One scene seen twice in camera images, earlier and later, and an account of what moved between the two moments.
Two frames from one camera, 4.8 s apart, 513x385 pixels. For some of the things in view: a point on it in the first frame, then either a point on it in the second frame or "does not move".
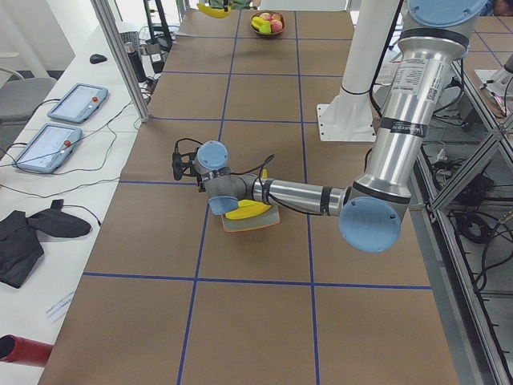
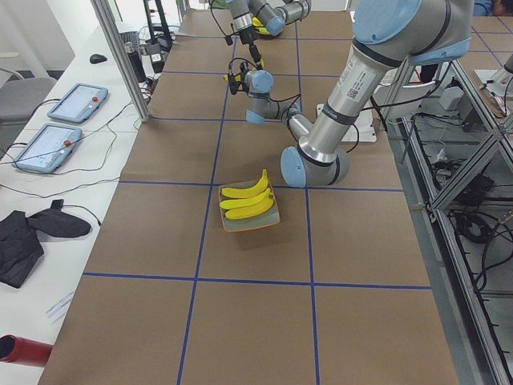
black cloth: (19, 247) does not move
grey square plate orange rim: (271, 216) does not move
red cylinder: (21, 350) does not move
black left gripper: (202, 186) → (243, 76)
